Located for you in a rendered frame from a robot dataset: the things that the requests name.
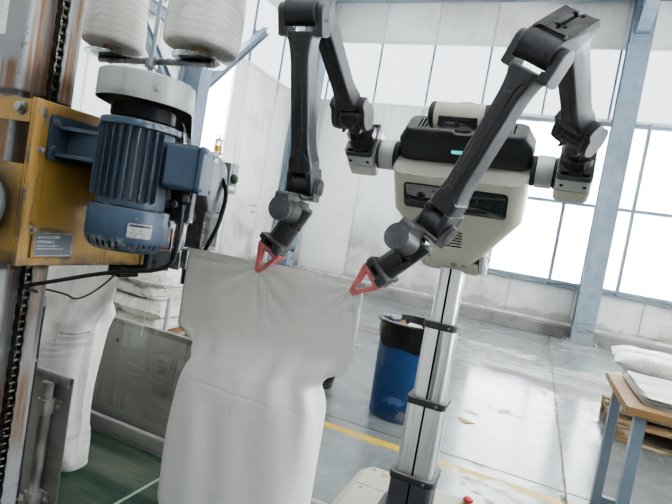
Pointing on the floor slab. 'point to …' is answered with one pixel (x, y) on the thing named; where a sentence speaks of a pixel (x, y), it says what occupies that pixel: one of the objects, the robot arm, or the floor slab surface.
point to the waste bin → (395, 365)
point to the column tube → (18, 18)
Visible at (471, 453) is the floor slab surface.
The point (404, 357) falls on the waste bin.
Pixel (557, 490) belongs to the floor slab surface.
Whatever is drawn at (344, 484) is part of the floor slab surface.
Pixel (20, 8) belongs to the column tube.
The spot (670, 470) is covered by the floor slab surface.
